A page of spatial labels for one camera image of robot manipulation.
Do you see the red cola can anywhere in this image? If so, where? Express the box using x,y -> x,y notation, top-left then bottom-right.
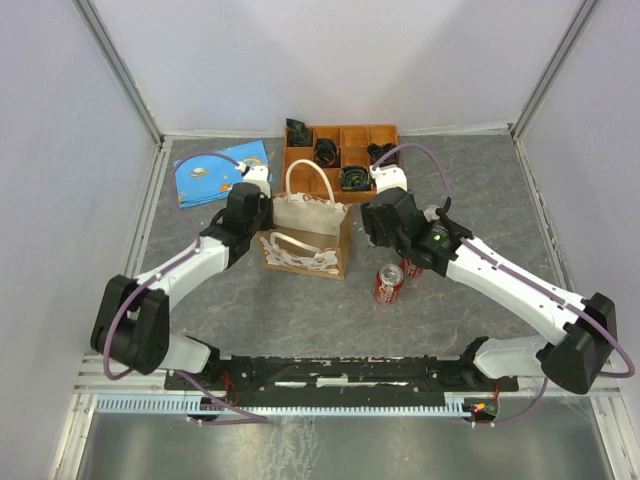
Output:
374,264 -> 404,304
399,258 -> 423,279

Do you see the burlap canvas tote bag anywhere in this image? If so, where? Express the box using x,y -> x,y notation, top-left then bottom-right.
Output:
257,159 -> 353,280

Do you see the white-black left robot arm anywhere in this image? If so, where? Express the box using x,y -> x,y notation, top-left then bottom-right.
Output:
90,181 -> 273,390

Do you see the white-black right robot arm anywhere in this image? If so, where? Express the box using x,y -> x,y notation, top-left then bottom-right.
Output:
360,187 -> 617,395

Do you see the wooden compartment tray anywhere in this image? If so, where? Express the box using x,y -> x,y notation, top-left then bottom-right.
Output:
282,122 -> 399,204

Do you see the blue-green rolled sock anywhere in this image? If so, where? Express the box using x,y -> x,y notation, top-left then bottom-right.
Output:
339,165 -> 372,192

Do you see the blue space-print cloth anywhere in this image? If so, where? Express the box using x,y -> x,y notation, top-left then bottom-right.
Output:
175,140 -> 269,209

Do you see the dark patterned rolled sock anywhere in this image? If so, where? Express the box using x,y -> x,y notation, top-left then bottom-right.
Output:
286,118 -> 313,147

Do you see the black orange rolled sock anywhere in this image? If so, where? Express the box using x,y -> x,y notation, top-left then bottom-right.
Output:
313,137 -> 341,168

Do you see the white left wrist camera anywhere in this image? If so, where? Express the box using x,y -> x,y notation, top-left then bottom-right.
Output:
235,161 -> 271,198

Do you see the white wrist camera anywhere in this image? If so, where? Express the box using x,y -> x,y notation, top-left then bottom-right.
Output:
235,161 -> 271,198
369,164 -> 408,194

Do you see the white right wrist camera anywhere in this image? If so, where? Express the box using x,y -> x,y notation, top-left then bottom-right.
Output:
369,164 -> 408,194

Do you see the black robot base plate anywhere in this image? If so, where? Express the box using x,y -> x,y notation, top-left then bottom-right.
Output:
193,356 -> 519,407

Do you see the white slotted cable duct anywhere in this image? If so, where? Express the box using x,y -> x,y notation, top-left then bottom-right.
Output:
94,392 -> 471,418

